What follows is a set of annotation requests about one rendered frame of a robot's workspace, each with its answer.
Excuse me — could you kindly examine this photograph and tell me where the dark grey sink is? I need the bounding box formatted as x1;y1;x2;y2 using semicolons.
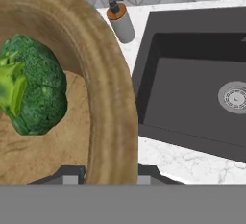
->
131;6;246;164

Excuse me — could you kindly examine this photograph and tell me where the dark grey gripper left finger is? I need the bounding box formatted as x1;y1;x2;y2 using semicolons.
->
29;165;86;186

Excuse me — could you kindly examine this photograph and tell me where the wooden bowl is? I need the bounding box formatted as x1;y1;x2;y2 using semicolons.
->
0;0;139;186

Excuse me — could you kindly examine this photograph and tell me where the green broccoli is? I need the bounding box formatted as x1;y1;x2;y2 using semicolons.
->
0;34;68;137

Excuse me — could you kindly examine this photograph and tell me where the grey soap dispenser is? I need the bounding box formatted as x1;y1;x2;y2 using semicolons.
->
106;0;136;45

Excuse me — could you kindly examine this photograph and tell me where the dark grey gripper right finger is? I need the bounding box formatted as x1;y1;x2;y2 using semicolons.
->
137;164;183;186

